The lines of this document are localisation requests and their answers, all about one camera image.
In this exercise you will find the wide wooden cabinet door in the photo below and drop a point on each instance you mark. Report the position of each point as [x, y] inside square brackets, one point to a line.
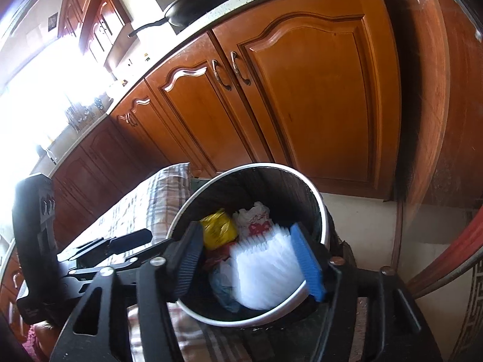
[320, 101]

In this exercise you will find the yellow crumpled packet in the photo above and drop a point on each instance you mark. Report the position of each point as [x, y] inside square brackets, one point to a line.
[219, 228]

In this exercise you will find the black bin with white rim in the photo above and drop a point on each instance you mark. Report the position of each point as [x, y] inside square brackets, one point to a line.
[271, 184]

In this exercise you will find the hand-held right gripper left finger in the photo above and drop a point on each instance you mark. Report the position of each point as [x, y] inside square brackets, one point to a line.
[188, 262]

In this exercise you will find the red snack packet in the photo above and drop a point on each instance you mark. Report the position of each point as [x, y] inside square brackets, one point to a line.
[217, 258]

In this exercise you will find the patterned rug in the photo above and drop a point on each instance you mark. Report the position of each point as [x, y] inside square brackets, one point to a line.
[469, 316]

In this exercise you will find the narrow wooden cabinet door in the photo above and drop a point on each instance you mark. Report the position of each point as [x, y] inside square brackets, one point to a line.
[147, 132]
[94, 173]

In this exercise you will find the kitchen utensil holder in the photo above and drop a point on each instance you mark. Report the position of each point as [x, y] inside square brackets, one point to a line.
[83, 115]

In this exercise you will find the round wooden table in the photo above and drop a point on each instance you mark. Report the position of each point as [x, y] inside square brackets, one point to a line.
[441, 120]

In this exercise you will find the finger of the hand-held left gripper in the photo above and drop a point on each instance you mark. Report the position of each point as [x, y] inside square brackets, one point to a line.
[141, 255]
[132, 239]

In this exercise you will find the white foam net sleeve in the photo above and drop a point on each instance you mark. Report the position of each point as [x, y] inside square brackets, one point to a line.
[264, 271]

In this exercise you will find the bluish plastic wrapper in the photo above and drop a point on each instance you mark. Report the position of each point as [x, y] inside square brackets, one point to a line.
[224, 290]

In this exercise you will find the white plastic bag red print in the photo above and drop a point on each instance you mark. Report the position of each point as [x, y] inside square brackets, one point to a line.
[256, 218]

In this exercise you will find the plaid cloth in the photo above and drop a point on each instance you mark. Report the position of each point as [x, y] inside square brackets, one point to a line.
[166, 190]

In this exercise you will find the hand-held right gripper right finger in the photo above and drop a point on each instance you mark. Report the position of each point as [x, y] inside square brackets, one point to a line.
[307, 266]

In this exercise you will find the black wok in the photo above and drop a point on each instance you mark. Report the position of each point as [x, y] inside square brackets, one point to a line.
[200, 3]

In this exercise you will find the wooden upper wall cabinet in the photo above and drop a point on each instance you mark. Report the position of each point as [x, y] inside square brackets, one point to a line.
[94, 19]

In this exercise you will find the wooden kitchen cabinets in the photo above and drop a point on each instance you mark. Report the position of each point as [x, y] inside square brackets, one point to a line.
[211, 9]

